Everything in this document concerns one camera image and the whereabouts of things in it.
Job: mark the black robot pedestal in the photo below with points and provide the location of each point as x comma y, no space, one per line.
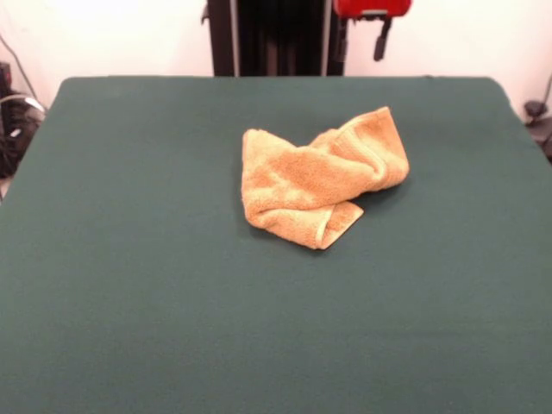
276,39

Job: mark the dark green table cloth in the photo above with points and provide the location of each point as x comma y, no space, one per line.
129,267

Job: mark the tan terry towel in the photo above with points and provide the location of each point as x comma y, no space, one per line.
310,181

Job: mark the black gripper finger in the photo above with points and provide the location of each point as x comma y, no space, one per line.
381,41
343,43

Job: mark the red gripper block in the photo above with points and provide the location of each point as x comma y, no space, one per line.
373,8

